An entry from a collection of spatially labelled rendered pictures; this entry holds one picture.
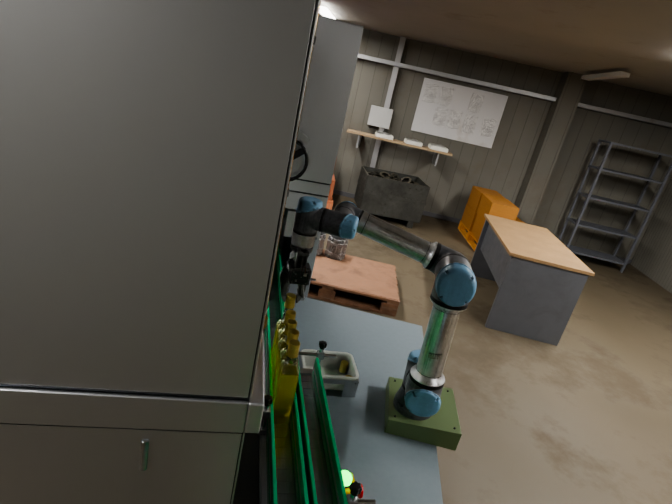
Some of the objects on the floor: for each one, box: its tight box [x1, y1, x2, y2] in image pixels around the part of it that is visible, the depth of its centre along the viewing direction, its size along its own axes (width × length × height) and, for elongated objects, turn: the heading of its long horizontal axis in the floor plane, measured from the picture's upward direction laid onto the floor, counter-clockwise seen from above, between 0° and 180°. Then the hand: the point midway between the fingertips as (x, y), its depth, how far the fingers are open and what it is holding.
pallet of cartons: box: [458, 186, 525, 251], centre depth 700 cm, size 94×132×78 cm
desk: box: [471, 214, 595, 346], centre depth 483 cm, size 76×148×79 cm, turn 143°
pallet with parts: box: [307, 232, 400, 317], centre depth 448 cm, size 138×96×39 cm
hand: (290, 297), depth 149 cm, fingers closed on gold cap, 3 cm apart
